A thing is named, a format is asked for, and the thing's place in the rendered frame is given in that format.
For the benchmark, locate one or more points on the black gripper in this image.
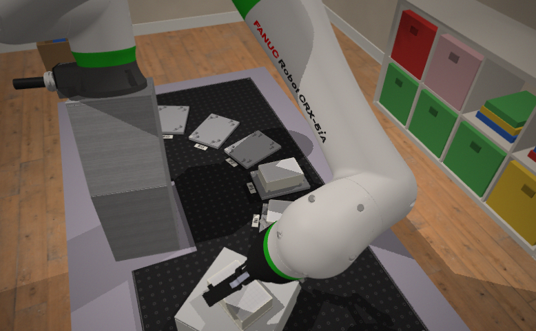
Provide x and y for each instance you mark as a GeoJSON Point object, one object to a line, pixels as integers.
{"type": "Point", "coordinates": [234, 282]}

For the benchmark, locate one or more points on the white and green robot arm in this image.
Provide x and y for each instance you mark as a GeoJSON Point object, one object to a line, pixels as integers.
{"type": "Point", "coordinates": [321, 233]}

